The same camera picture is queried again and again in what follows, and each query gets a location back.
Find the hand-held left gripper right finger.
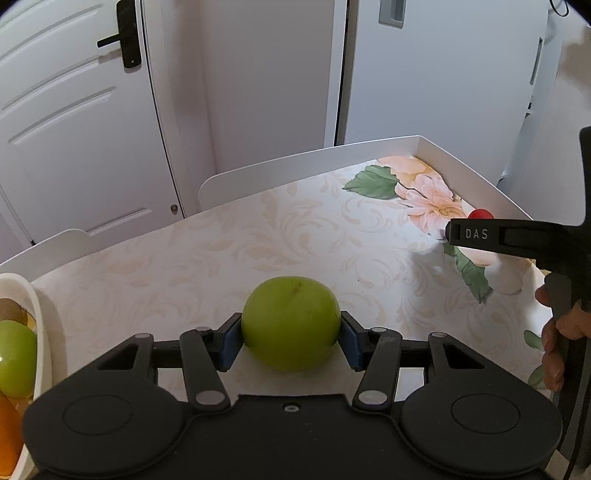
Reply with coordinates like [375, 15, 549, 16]
[340, 311, 489, 413]

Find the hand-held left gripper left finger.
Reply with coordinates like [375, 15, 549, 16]
[95, 313, 244, 414]

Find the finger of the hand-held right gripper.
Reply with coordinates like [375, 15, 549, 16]
[445, 217, 539, 259]

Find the large green apple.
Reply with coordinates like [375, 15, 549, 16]
[241, 275, 342, 374]

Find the white bowl with yellow inside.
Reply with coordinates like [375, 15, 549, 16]
[0, 273, 70, 480]

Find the small green apple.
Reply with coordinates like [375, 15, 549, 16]
[0, 320, 38, 399]

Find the dark orange mandarin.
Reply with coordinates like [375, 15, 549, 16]
[0, 391, 25, 468]

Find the person's right hand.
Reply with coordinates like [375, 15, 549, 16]
[536, 285, 591, 393]

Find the floral tablecloth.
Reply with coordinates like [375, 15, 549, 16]
[0, 154, 561, 409]

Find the white cabinet door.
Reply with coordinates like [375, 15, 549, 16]
[336, 0, 561, 188]

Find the white rimmed table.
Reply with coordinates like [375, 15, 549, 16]
[0, 134, 539, 282]

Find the brown kiwi with sticker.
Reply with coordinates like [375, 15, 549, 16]
[0, 298, 26, 325]

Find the white panel door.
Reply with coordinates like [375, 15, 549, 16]
[0, 0, 186, 254]

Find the grey recessed handle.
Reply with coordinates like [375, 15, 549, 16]
[379, 0, 406, 25]

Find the black door lock handle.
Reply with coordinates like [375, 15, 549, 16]
[97, 0, 142, 70]

